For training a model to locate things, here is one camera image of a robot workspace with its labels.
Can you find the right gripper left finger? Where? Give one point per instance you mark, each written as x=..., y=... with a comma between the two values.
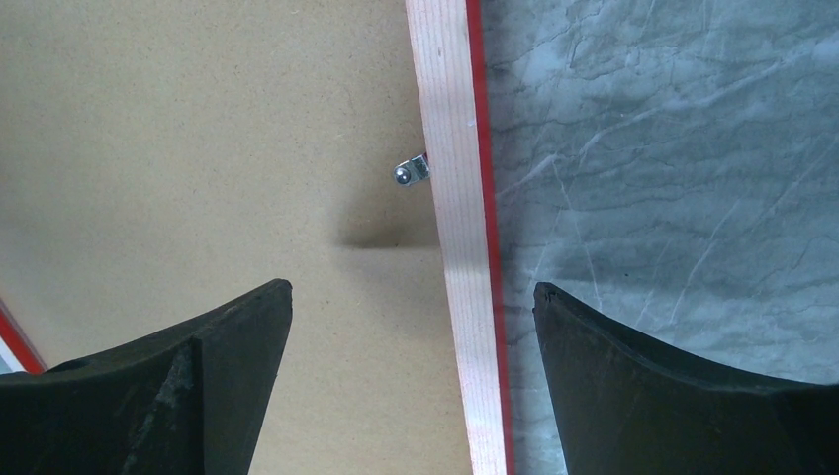
x=189, y=399

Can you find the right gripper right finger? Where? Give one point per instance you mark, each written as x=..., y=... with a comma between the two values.
x=628, y=403

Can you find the orange wooden picture frame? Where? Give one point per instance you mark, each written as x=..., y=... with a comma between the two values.
x=459, y=229

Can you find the silver frame retaining clip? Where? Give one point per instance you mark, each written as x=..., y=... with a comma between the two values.
x=412, y=171

